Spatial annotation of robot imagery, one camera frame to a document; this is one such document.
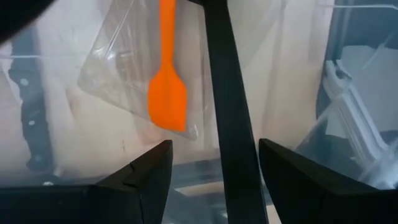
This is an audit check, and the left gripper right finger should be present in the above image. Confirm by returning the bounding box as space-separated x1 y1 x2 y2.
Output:
258 138 398 224

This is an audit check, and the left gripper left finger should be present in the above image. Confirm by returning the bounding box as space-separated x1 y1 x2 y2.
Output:
0 139 174 224

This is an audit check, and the orange silicone spatula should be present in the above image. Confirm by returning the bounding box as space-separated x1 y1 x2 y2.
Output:
147 0 189 133

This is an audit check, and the black long-handled spoon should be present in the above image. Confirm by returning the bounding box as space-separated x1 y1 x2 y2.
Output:
201 0 270 224

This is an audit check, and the clear plastic container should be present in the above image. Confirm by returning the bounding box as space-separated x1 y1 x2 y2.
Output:
0 0 398 190

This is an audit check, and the black aluminium table frame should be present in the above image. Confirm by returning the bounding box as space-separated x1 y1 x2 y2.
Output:
7 27 55 172

